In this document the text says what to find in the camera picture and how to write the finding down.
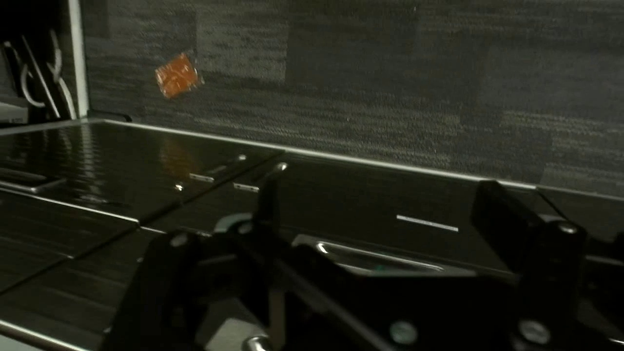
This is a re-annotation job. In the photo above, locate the black metal drawer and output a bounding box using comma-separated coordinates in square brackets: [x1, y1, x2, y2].
[150, 156, 508, 275]

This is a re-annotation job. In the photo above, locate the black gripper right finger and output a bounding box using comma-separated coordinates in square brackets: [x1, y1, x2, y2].
[471, 182, 586, 351]

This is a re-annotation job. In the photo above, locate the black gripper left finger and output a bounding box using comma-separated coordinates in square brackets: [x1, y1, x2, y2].
[103, 174, 280, 351]

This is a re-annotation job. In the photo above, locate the orange plastic wrapper on floor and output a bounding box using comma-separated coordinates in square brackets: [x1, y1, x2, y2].
[153, 51, 202, 100]

